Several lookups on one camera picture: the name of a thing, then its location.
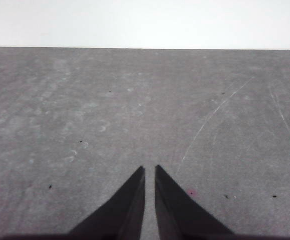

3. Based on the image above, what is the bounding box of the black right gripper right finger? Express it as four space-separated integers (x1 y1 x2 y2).
154 164 235 240

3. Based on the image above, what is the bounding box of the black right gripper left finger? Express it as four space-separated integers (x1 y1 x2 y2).
68 165 146 240

